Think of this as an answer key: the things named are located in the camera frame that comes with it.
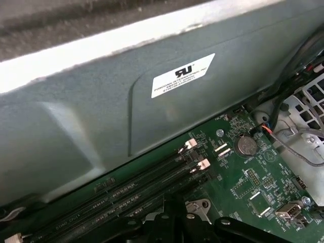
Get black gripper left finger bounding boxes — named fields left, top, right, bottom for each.
left=96, top=194, right=177, bottom=243

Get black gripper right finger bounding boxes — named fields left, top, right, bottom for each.
left=174, top=194, right=289, bottom=243

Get RAM slot white clips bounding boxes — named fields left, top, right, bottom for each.
left=5, top=140, right=198, bottom=243
left=75, top=159, right=211, bottom=243

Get silver internal USB port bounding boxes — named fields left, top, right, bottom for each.
left=275, top=203, right=302, bottom=220

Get silver coin battery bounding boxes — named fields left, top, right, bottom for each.
left=235, top=135, right=258, bottom=156

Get green motherboard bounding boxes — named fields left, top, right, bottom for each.
left=0, top=102, right=324, bottom=243

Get black grey PC case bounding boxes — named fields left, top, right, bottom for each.
left=0, top=0, right=324, bottom=211

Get silver metal drive cage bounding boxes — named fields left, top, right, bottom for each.
left=253, top=73, right=324, bottom=168

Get white certification label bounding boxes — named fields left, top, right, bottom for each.
left=151, top=52, right=216, bottom=99

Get thin grey wire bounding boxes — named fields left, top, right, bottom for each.
left=268, top=126, right=324, bottom=168

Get thick black cable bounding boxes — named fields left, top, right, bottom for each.
left=265, top=30, right=324, bottom=109

